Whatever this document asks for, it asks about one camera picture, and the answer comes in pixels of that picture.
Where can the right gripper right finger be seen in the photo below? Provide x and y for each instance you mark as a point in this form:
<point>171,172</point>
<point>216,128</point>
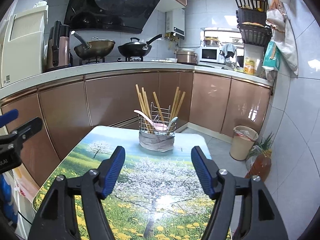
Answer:
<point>259,217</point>

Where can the bamboo chopstick five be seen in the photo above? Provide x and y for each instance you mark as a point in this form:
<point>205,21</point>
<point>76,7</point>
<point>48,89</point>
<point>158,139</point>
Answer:
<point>147,104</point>

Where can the bamboo chopstick three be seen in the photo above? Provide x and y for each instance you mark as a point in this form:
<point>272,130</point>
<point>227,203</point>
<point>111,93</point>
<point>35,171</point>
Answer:
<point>179,104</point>

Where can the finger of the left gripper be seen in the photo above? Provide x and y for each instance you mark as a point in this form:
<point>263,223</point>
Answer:
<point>8,117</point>
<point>20,135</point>

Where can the hanging white bag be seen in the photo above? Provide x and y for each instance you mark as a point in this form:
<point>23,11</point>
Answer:
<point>283,35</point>

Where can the bamboo chopstick one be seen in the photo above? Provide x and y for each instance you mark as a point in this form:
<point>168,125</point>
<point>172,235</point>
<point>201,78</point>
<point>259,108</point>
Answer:
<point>143,110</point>

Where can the black wall rack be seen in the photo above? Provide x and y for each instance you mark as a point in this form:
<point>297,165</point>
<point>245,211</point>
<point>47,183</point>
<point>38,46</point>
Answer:
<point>251,18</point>

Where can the white water heater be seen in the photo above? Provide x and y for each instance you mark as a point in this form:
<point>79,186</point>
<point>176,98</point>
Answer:
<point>175,23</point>

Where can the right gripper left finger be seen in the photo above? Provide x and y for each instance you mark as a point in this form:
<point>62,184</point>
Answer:
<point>56,216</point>

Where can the rice cooker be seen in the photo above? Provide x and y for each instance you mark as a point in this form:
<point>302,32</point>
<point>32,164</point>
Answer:
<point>186,57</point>

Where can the bamboo chopstick seven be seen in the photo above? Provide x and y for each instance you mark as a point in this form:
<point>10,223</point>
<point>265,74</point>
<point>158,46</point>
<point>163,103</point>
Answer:
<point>174,102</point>

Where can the bamboo chopstick four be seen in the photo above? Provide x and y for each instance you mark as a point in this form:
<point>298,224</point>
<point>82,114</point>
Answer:
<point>158,105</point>

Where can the beige trash bin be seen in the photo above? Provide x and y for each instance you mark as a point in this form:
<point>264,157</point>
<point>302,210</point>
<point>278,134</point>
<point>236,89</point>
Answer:
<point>243,140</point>

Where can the bamboo chopstick eight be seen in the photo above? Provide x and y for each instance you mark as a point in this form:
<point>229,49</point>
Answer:
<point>176,104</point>

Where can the bronze wok with lid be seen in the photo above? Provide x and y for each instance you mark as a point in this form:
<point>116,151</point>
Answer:
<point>93,49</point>

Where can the brown thermos kettle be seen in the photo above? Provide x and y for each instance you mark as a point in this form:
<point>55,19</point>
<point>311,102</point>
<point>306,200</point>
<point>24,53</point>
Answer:
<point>58,49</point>

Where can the wire utensil basket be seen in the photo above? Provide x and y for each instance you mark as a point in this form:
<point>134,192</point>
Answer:
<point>155,117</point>

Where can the yellow oil bottle counter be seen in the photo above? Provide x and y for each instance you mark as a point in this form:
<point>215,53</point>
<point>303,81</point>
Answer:
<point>249,66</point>

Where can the black wok with lid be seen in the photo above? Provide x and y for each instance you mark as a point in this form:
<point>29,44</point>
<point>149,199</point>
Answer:
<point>135,48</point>

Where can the cooking oil bottle floor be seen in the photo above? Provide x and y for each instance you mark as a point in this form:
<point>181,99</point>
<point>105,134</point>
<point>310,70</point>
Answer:
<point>261,166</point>

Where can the white microwave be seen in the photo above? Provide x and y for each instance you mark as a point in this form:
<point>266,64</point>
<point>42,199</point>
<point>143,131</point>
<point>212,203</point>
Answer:
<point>210,54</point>

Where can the cream appliance box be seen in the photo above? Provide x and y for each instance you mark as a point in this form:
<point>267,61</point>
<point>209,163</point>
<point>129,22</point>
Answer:
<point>22,50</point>

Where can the bamboo chopstick two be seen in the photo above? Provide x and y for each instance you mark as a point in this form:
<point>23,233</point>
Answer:
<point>137,89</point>

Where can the bamboo chopstick six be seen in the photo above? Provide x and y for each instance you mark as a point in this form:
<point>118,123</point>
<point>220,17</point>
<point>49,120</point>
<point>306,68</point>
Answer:
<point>144,101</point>

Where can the black range hood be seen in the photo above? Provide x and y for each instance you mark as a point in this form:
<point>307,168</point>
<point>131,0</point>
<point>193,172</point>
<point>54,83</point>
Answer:
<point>128,16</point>

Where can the light blue ceramic spoon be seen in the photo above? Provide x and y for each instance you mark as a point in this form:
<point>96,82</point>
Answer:
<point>172,122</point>

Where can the teal tissue pack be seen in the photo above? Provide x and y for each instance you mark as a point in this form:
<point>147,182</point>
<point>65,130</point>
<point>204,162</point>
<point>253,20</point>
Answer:
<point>272,57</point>

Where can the green onions bag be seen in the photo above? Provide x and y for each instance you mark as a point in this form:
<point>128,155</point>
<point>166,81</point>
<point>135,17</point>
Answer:
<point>263,147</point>

